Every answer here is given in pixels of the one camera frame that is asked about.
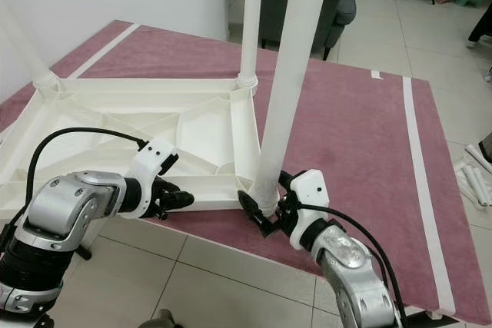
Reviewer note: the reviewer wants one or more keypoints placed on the white plastic tube bundle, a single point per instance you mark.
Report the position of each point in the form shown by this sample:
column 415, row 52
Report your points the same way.
column 478, row 178

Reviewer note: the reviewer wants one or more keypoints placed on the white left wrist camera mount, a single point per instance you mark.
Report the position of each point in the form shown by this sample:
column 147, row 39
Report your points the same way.
column 157, row 160

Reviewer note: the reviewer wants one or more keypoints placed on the steel trash bin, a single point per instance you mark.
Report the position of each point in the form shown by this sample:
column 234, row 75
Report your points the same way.
column 487, row 147

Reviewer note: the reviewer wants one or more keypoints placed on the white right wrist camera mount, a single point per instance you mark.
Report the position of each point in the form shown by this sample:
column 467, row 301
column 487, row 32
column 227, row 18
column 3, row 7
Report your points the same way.
column 311, row 190

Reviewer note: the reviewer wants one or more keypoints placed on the dark grey armchair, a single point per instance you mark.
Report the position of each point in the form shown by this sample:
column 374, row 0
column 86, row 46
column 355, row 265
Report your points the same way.
column 342, row 5

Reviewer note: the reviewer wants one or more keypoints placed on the dark robot left foot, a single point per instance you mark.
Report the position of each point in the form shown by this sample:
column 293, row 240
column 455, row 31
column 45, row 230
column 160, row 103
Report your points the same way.
column 161, row 319

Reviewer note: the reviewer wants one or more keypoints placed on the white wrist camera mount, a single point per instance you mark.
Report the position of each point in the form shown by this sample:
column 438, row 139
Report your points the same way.
column 311, row 190
column 157, row 160

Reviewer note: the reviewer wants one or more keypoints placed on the maroon cloth with white stripes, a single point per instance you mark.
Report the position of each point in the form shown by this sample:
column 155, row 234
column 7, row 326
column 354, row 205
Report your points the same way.
column 361, row 144

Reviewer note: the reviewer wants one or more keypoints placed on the white plastic children table top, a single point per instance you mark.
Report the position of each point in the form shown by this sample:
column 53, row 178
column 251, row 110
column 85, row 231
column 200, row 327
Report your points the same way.
column 115, row 117

